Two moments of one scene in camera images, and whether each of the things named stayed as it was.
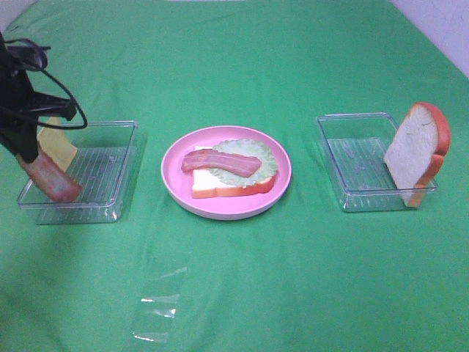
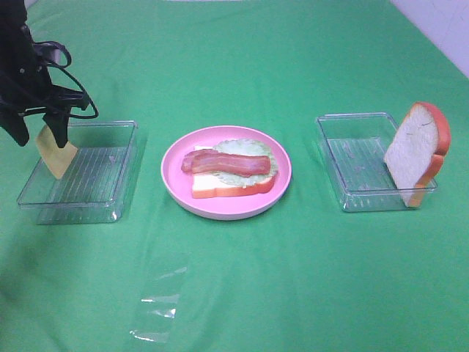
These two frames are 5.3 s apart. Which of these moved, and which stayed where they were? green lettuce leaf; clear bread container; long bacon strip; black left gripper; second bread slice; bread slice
Moved: long bacon strip; black left gripper
Stayed: green lettuce leaf; bread slice; second bread slice; clear bread container
